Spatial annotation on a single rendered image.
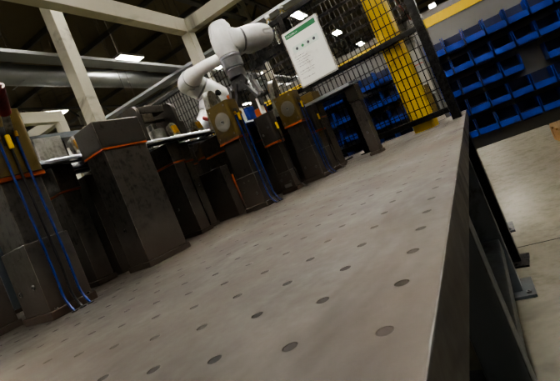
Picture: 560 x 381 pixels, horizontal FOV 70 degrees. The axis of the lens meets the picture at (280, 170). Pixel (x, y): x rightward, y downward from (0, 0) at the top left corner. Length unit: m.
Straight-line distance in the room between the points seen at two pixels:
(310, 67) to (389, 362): 2.04
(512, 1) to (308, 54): 1.85
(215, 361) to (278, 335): 0.04
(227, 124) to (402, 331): 1.08
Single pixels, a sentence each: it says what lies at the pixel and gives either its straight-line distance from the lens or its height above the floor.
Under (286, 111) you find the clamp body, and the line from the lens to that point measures 1.51.
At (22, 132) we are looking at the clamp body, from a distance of 0.83.
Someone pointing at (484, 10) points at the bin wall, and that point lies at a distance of 3.55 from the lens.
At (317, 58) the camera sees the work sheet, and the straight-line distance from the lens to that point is 2.15.
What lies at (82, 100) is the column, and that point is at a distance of 9.84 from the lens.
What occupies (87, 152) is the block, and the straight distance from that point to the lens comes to 0.96.
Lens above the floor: 0.78
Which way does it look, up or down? level
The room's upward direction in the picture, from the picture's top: 22 degrees counter-clockwise
